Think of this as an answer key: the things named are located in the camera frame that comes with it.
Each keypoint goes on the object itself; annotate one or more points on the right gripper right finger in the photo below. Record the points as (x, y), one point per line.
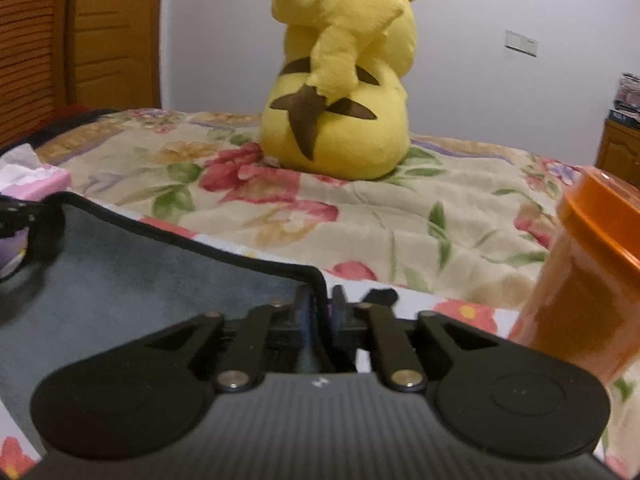
(500, 397)

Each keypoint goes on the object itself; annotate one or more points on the orange plastic cup with lid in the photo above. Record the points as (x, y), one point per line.
(584, 308)

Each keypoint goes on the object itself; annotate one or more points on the yellow Pikachu plush toy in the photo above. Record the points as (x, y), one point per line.
(338, 106)

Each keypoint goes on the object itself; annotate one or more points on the white wall switch plate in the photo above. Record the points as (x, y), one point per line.
(521, 43)

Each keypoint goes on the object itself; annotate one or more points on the wooden louvered wardrobe door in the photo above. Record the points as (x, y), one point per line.
(33, 74)

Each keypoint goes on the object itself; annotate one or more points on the floral bed quilt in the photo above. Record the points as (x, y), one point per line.
(457, 219)

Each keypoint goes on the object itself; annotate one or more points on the white fruit print sheet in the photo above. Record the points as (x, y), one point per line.
(450, 309)

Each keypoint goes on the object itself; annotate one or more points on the purple and grey towel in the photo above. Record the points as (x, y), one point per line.
(113, 331)

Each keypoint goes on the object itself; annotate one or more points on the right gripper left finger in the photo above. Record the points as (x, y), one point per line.
(142, 396)

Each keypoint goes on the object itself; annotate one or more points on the pink tissue box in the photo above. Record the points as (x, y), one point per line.
(25, 177)

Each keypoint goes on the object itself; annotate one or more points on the wooden sideboard cabinet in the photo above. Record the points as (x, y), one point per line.
(619, 152)

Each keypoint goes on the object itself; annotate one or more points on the wooden panel door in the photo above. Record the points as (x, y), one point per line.
(113, 53)

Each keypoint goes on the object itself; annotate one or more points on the clutter pile on cabinet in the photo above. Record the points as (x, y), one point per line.
(626, 104)

